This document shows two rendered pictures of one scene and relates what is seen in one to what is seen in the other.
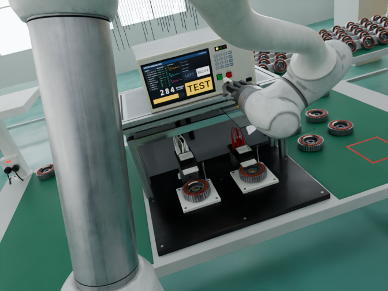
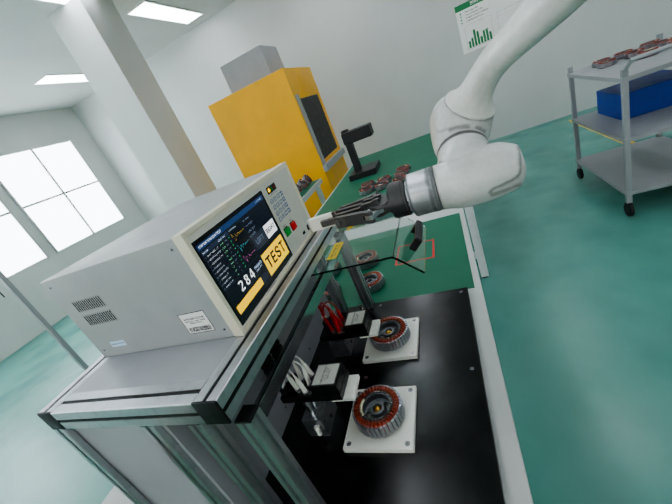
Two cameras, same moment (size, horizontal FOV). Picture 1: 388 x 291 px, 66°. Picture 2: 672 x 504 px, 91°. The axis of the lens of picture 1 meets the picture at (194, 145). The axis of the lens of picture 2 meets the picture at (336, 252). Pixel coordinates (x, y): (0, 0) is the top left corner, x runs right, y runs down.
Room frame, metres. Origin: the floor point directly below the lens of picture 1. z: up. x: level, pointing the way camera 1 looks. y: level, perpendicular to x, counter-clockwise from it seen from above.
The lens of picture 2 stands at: (0.63, 0.45, 1.40)
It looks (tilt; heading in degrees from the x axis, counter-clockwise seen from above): 22 degrees down; 302
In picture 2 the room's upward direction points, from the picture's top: 24 degrees counter-clockwise
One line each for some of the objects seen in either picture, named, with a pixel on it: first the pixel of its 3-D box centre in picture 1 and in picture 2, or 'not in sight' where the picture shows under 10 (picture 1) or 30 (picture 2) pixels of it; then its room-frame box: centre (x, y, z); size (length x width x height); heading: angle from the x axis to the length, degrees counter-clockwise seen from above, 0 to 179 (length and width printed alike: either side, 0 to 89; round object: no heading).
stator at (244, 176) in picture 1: (252, 172); (389, 333); (0.99, -0.21, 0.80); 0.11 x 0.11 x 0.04
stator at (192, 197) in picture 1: (196, 190); (378, 409); (0.96, 0.03, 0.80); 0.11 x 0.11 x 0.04
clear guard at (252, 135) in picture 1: (260, 115); (362, 252); (1.01, -0.27, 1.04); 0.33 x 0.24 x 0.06; 8
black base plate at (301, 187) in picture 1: (225, 186); (383, 378); (0.99, -0.09, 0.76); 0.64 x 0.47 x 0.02; 98
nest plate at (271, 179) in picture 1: (253, 176); (391, 339); (0.99, -0.21, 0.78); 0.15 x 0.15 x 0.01; 8
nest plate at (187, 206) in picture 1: (197, 194); (381, 417); (0.96, 0.03, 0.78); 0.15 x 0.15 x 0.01; 8
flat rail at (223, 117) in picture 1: (208, 122); (313, 301); (1.08, -0.08, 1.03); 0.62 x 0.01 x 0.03; 98
